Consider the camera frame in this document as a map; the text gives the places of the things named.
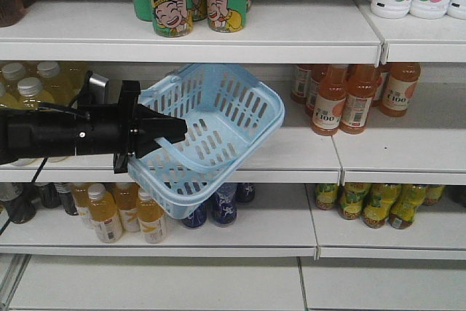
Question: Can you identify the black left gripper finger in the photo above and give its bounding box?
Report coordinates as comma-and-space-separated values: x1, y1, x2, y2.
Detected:
135, 104, 187, 143
132, 135, 161, 159

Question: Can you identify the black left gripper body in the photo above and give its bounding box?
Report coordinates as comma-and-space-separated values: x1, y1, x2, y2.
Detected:
75, 80, 141, 173

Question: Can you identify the light blue plastic basket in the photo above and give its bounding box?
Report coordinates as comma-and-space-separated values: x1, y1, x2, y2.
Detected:
128, 63, 285, 219

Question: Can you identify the orange vitamin drink bottle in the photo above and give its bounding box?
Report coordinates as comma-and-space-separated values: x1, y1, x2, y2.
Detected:
113, 182, 140, 232
136, 188, 168, 244
88, 184, 123, 243

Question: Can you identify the pale green drink bottle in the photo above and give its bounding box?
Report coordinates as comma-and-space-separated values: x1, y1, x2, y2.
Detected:
37, 60, 88, 105
17, 76, 55, 110

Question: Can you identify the blue sports drink bottle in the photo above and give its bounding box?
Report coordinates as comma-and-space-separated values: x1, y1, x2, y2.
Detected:
212, 183, 237, 226
235, 183, 256, 204
181, 202, 207, 229

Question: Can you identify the dark tea bottle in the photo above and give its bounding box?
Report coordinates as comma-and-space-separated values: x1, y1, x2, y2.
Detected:
1, 182, 36, 224

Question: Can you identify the white supermarket shelf unit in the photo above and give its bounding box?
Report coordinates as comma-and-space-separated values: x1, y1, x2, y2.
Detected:
1, 0, 465, 310

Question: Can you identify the orange C100 juice bottle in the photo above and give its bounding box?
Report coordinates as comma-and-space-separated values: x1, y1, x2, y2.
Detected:
311, 64, 349, 136
339, 64, 376, 134
379, 62, 421, 117

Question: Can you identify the yellow lemon tea bottle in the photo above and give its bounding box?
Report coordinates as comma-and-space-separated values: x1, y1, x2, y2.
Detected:
388, 184, 427, 229
363, 183, 401, 229
315, 183, 339, 210
339, 182, 371, 220

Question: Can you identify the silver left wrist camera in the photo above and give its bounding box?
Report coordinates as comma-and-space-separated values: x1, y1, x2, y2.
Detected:
78, 71, 109, 104

